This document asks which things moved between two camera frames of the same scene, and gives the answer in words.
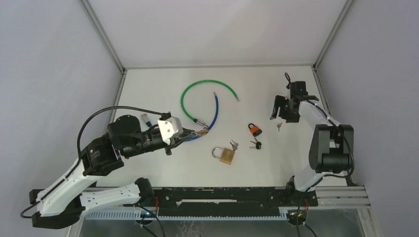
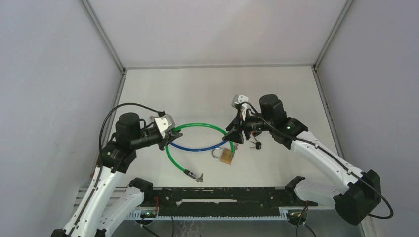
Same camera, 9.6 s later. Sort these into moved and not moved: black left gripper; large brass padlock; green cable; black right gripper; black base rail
Moved: green cable; black left gripper; black right gripper
Not moved: black base rail; large brass padlock
